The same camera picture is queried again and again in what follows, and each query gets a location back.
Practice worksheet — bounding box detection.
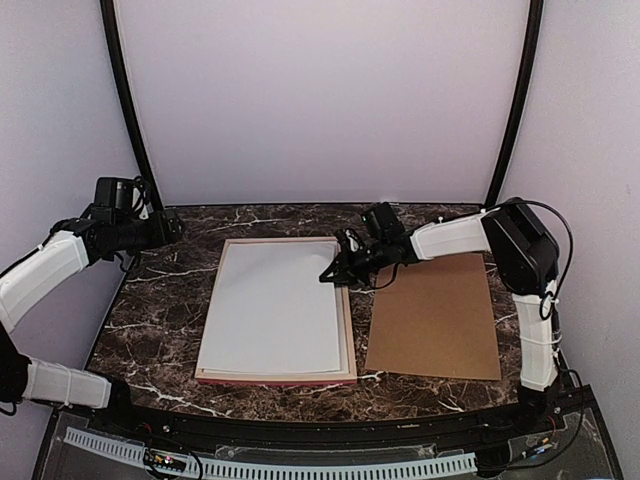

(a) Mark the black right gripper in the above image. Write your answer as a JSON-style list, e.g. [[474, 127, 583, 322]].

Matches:
[[320, 239, 390, 286]]

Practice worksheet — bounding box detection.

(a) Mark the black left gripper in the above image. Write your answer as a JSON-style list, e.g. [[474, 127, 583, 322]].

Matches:
[[115, 208, 185, 256]]

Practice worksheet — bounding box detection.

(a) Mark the cat and books photo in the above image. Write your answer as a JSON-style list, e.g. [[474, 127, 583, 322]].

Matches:
[[197, 240, 346, 375]]

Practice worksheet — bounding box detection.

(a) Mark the brown cardboard backing board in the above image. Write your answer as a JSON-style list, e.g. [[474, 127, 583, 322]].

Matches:
[[365, 253, 502, 381]]

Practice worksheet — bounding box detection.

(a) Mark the pink wooden picture frame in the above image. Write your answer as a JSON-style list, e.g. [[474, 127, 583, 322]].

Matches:
[[193, 237, 359, 386]]

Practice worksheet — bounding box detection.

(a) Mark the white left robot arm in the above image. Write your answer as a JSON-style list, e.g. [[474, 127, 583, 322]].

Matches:
[[1, 209, 184, 436]]

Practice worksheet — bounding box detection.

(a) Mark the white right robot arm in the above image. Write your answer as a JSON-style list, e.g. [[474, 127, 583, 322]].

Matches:
[[319, 197, 565, 392]]

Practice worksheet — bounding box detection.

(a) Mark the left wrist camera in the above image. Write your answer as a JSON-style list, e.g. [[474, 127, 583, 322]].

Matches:
[[90, 176, 150, 225]]

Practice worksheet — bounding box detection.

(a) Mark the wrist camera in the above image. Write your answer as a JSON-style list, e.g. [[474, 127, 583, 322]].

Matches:
[[361, 202, 405, 244], [90, 176, 150, 225]]

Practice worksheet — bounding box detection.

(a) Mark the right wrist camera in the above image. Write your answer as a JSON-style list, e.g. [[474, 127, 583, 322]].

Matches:
[[361, 202, 405, 244]]

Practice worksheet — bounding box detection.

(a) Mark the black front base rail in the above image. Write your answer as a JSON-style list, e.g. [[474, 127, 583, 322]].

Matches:
[[49, 387, 601, 466]]

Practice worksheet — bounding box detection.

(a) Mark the left black corner post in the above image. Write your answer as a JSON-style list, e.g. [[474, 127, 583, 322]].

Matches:
[[99, 0, 164, 210]]

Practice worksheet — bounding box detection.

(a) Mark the black corner post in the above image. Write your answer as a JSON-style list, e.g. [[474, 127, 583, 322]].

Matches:
[[484, 0, 544, 207], [99, 0, 164, 210]]

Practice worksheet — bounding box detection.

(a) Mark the white slotted cable duct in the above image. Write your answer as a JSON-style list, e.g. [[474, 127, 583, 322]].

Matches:
[[63, 427, 477, 479]]

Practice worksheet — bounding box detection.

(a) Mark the right black corner post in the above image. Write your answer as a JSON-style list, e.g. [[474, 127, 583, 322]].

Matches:
[[484, 0, 544, 207]]

